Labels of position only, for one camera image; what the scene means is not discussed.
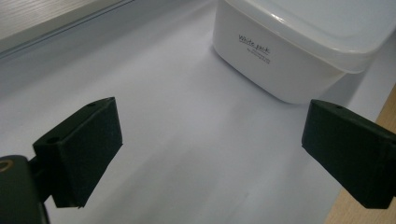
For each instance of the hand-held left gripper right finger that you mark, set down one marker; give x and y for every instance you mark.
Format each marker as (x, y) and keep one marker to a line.
(348, 149)

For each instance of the white square food container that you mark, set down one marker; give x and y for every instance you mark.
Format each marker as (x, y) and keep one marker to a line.
(295, 56)

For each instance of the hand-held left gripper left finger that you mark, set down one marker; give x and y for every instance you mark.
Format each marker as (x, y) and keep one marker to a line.
(84, 152)

